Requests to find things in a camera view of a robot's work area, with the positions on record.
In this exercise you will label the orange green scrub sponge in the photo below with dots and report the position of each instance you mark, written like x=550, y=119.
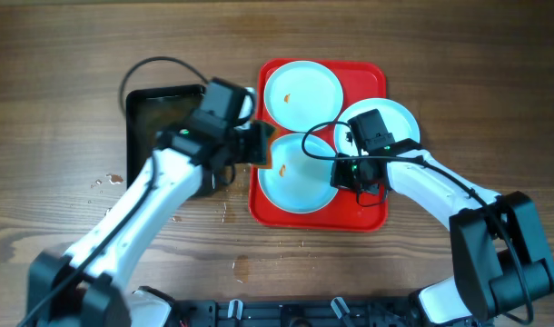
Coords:
x=266, y=134

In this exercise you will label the light blue plate bottom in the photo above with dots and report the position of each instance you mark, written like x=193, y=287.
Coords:
x=296, y=183

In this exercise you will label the light blue plate top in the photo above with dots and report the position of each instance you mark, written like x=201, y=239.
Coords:
x=302, y=94

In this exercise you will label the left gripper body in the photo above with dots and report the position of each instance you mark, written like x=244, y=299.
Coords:
x=240, y=143

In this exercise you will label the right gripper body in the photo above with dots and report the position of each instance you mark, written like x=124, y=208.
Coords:
x=351, y=173

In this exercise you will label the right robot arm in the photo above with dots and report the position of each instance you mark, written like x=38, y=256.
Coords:
x=500, y=253

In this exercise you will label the black water tray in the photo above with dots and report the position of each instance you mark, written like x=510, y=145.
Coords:
x=150, y=111

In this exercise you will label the light blue plate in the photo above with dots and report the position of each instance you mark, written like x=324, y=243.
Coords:
x=398, y=120
x=302, y=94
x=296, y=183

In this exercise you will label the red plastic tray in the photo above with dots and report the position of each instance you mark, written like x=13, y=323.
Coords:
x=359, y=81

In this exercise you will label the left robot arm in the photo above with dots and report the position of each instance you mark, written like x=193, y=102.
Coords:
x=86, y=285

